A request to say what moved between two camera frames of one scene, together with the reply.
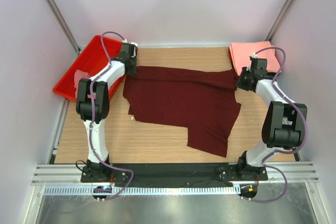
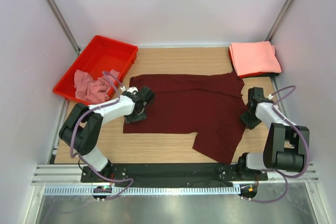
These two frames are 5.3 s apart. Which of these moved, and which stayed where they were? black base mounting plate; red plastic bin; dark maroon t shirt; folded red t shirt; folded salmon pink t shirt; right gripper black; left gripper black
Moved: right gripper black; left gripper black; dark maroon t shirt
Stayed: folded salmon pink t shirt; red plastic bin; folded red t shirt; black base mounting plate
